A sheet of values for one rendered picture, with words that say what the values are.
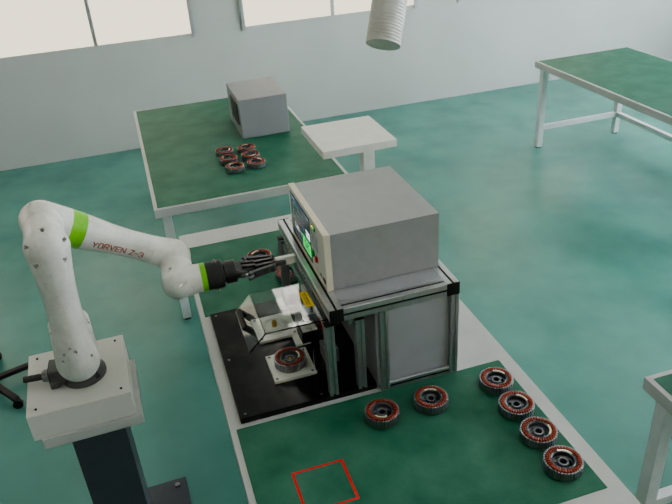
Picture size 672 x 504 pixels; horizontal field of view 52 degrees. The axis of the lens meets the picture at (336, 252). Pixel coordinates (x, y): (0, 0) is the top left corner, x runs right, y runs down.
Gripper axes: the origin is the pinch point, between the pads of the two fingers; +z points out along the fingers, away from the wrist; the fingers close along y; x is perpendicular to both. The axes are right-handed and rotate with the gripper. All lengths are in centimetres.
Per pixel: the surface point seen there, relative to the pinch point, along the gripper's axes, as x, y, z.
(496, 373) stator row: -40, 34, 61
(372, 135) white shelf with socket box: 2, -90, 64
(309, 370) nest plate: -39.9, 9.7, 2.4
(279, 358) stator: -36.5, 3.6, -6.5
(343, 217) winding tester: 13.6, 4.3, 19.7
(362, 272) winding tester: -2.2, 14.1, 22.0
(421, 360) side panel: -35, 24, 38
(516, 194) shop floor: -119, -227, 226
